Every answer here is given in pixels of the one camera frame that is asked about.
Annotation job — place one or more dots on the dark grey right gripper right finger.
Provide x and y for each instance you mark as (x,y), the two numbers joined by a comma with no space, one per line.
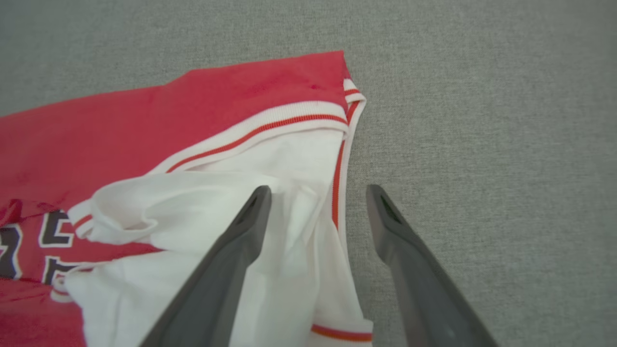
(424,289)

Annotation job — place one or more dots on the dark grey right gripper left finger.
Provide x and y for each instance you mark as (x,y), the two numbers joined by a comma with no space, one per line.
(217,279)

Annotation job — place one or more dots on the grey fabric sofa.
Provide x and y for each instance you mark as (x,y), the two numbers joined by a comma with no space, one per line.
(482,120)

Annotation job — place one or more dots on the red Bulls basketball jersey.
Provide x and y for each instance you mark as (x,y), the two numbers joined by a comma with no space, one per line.
(193,144)

